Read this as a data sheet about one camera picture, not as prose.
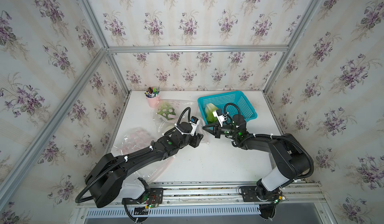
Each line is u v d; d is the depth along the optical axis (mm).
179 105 1014
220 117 759
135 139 887
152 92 1039
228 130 748
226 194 752
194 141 714
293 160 458
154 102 1063
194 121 708
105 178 404
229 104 663
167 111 948
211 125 775
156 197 719
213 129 775
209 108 1003
